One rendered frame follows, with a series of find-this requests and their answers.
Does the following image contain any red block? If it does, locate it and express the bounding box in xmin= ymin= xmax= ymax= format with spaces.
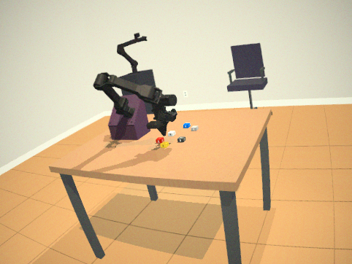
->
xmin=156 ymin=137 xmax=164 ymax=143

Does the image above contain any yellow digit block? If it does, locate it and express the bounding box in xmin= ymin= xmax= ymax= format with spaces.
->
xmin=160 ymin=141 xmax=169 ymax=148

